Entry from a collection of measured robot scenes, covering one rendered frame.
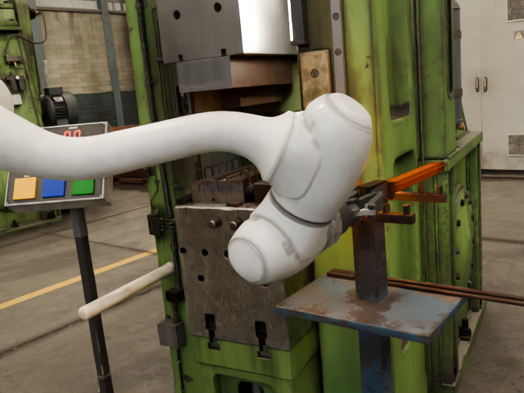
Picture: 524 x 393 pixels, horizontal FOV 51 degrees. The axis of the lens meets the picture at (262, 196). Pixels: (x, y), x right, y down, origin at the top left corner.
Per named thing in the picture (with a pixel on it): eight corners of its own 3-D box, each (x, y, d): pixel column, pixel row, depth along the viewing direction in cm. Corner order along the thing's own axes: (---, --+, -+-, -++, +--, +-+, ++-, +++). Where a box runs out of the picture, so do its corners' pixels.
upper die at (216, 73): (232, 88, 163) (229, 55, 162) (179, 93, 173) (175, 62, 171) (293, 83, 199) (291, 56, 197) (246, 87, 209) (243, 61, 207)
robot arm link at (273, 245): (314, 274, 88) (351, 212, 82) (257, 312, 76) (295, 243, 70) (267, 234, 93) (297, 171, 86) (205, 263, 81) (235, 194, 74)
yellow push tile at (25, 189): (34, 198, 180) (36, 176, 182) (12, 199, 180) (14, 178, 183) (36, 199, 181) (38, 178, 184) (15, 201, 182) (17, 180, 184)
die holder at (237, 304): (289, 352, 167) (277, 209, 158) (189, 334, 185) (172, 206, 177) (352, 286, 214) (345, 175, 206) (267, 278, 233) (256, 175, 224)
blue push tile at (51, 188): (63, 196, 179) (65, 174, 181) (41, 197, 179) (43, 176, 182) (66, 197, 181) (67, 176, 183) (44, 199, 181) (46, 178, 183)
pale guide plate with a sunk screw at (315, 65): (331, 107, 163) (327, 49, 159) (303, 110, 167) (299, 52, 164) (333, 107, 164) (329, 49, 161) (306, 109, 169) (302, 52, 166)
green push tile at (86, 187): (93, 193, 178) (94, 171, 180) (70, 194, 179) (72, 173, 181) (95, 194, 180) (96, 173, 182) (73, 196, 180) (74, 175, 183)
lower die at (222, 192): (244, 203, 170) (242, 176, 169) (192, 202, 180) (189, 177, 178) (300, 178, 206) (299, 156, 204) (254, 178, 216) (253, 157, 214)
